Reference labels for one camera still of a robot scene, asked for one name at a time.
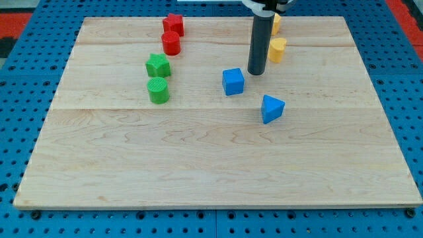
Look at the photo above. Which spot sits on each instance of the blue cube block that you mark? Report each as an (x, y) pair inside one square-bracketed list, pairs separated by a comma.
[(233, 81)]

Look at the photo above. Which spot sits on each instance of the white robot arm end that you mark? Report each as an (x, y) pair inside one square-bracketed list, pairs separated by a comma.
[(267, 8)]

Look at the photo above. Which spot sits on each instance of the blue triangular prism block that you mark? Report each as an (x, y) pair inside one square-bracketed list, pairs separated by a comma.
[(271, 109)]

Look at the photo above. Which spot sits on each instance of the green cylinder block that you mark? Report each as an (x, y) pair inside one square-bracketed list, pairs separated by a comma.
[(158, 90)]

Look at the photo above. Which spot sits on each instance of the light wooden board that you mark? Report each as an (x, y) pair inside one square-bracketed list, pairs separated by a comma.
[(105, 146)]

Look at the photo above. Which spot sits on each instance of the green star block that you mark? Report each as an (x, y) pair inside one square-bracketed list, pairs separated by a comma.
[(158, 66)]

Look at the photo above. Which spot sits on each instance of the red cylinder block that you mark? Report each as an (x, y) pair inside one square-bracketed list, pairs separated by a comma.
[(171, 43)]

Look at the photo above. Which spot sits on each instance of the yellow heart block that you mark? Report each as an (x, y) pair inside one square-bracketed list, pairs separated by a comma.
[(276, 49)]

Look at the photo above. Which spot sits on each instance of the red star block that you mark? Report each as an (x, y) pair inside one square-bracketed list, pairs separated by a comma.
[(174, 22)]

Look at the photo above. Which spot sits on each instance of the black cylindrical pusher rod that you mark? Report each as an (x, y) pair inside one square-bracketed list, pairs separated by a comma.
[(259, 43)]

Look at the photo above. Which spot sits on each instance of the yellow block behind rod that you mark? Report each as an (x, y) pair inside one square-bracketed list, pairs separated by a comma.
[(276, 24)]

